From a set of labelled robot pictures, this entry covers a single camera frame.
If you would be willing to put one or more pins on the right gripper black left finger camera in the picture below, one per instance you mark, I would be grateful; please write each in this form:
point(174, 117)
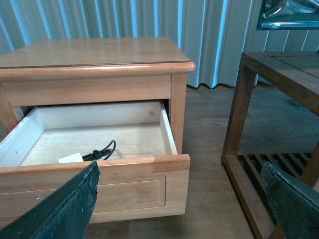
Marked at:
point(65, 214)

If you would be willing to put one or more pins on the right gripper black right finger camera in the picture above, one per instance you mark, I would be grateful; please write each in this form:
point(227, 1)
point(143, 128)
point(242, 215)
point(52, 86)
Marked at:
point(294, 204)

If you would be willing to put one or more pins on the white charger adapter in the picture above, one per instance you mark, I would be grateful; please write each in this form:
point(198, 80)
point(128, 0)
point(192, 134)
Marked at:
point(71, 158)

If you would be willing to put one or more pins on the wooden drawer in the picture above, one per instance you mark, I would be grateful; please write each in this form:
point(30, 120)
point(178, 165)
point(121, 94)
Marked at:
point(144, 177)

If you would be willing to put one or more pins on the light wooden nightstand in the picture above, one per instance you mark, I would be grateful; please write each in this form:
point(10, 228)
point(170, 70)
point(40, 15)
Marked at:
point(97, 70)

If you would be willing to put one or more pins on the dark wooden side table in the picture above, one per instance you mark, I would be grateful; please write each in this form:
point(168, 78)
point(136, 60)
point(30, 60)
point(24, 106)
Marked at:
point(297, 75)

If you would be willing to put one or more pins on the pale pleated curtain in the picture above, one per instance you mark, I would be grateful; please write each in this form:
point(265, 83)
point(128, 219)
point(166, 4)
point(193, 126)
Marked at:
point(212, 33)

